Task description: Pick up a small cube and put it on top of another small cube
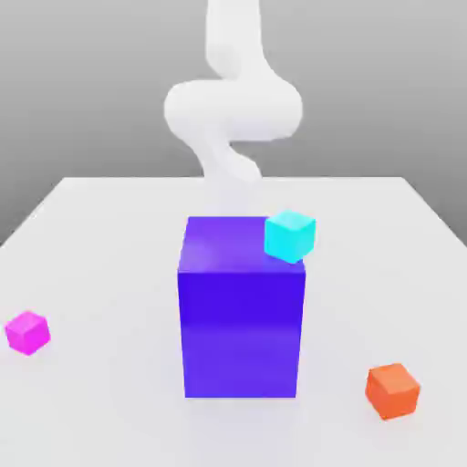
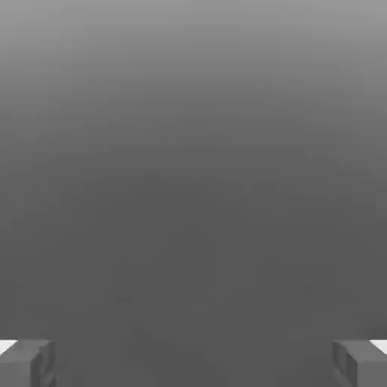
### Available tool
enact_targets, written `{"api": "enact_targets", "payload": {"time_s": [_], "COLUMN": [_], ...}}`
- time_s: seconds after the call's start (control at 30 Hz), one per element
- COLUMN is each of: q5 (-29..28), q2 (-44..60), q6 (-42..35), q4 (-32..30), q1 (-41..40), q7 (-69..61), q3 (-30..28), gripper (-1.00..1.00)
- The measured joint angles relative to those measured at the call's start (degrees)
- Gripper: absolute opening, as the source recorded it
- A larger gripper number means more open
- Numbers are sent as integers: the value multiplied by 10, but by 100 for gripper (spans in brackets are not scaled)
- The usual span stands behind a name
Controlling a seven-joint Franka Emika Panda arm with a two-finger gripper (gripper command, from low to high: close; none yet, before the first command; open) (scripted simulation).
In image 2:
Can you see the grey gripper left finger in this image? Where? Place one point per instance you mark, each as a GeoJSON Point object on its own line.
{"type": "Point", "coordinates": [21, 364]}

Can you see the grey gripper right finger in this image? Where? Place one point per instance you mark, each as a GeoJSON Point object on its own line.
{"type": "Point", "coordinates": [364, 364]}

